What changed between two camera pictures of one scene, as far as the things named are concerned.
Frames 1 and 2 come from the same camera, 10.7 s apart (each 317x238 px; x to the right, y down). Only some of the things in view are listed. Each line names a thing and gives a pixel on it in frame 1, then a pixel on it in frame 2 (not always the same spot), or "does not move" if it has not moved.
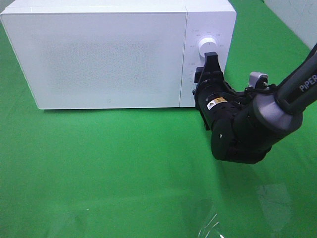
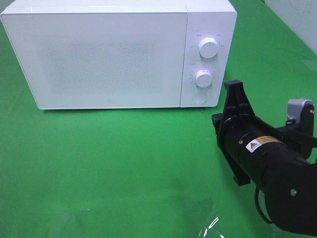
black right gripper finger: x=212 y=65 to x=237 y=102
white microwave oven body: x=104 y=54 does not move
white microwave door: x=100 y=60 does not move
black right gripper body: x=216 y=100 to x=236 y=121
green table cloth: x=150 y=172 does not move
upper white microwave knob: x=206 y=45 does not move
